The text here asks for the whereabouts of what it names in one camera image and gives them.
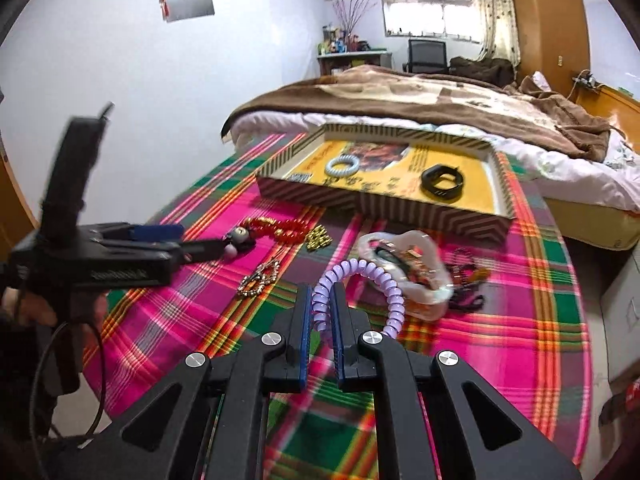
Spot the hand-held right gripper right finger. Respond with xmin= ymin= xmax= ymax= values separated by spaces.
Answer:
xmin=330 ymin=282 xmax=586 ymax=480

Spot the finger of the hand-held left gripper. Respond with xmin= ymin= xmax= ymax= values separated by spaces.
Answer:
xmin=102 ymin=224 xmax=186 ymax=244
xmin=167 ymin=237 xmax=237 ymax=265

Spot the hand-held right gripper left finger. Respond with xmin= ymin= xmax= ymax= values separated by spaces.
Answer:
xmin=57 ymin=284 xmax=314 ymax=480

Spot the rhinestone bracelet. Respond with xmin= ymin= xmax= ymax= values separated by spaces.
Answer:
xmin=237 ymin=260 xmax=281 ymax=299

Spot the purple spiral hair tie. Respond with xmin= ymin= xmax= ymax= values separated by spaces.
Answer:
xmin=311 ymin=258 xmax=403 ymax=338

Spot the red bead bracelet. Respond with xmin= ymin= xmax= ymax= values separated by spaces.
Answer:
xmin=222 ymin=217 xmax=308 ymax=262

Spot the gold chain bracelet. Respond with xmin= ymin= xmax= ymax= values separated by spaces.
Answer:
xmin=305 ymin=227 xmax=333 ymax=250

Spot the gold hair claw clip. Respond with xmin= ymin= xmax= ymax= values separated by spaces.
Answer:
xmin=356 ymin=230 xmax=454 ymax=319

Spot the black hair tie with bead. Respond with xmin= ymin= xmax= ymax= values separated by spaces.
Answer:
xmin=442 ymin=287 xmax=486 ymax=312

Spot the striped cardboard box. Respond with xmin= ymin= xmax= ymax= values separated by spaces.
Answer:
xmin=256 ymin=121 xmax=516 ymax=243

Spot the dark bead bracelet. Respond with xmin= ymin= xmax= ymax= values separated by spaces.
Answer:
xmin=442 ymin=247 xmax=491 ymax=288

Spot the person's left hand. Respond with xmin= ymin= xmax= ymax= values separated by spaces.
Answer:
xmin=0 ymin=287 xmax=58 ymax=330

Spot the wooden door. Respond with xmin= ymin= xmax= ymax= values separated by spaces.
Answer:
xmin=0 ymin=145 xmax=39 ymax=261

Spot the pink plaid cloth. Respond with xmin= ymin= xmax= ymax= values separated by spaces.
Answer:
xmin=82 ymin=132 xmax=596 ymax=480

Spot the black smart band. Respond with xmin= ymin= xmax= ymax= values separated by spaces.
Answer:
xmin=421 ymin=165 xmax=465 ymax=195

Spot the white desk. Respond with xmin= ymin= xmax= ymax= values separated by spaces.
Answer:
xmin=316 ymin=50 xmax=393 ymax=79

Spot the clutter of bottles on desk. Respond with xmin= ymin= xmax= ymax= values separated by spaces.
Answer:
xmin=320 ymin=25 xmax=373 ymax=54

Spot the brown blanket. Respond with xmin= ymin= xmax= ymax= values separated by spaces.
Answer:
xmin=221 ymin=62 xmax=612 ymax=162

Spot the yellow mattress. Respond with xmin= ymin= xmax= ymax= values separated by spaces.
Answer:
xmin=542 ymin=195 xmax=640 ymax=252

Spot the vase of flower branches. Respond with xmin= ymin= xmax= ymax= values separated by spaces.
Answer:
xmin=332 ymin=0 xmax=376 ymax=37

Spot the white nightstand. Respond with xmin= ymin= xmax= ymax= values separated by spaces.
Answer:
xmin=600 ymin=250 xmax=640 ymax=382

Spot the white floral bed sheet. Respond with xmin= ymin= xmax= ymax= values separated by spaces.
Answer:
xmin=232 ymin=110 xmax=640 ymax=211

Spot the black office chair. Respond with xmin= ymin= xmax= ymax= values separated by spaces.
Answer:
xmin=402 ymin=38 xmax=449 ymax=75

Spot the window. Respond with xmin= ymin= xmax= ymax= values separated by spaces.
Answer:
xmin=381 ymin=0 xmax=474 ymax=40

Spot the wooden headboard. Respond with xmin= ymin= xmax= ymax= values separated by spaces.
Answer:
xmin=570 ymin=82 xmax=640 ymax=151

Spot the patterned curtain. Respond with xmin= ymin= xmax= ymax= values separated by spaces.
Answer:
xmin=465 ymin=0 xmax=521 ymax=68

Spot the black cable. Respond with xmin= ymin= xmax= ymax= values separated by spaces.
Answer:
xmin=27 ymin=320 xmax=107 ymax=443

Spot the light blue spiral hair tie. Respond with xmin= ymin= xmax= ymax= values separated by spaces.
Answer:
xmin=324 ymin=156 xmax=362 ymax=178

